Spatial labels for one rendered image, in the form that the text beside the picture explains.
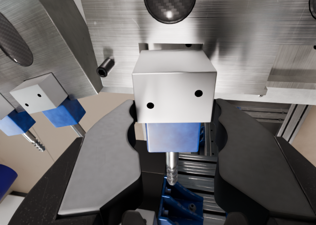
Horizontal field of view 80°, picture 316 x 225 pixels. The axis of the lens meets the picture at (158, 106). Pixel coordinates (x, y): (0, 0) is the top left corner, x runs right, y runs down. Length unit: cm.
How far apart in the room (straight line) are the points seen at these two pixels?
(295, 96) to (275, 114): 80
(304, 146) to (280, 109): 65
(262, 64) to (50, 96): 23
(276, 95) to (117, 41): 23
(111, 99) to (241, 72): 129
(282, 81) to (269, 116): 91
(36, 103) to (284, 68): 28
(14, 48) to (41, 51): 4
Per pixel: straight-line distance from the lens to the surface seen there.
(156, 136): 15
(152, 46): 20
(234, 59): 17
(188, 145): 16
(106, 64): 17
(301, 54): 21
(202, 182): 53
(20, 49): 29
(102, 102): 148
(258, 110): 108
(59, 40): 25
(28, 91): 28
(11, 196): 365
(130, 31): 17
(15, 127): 38
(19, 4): 26
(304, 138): 165
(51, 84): 27
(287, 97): 32
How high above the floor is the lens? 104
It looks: 51 degrees down
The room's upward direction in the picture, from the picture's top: 164 degrees counter-clockwise
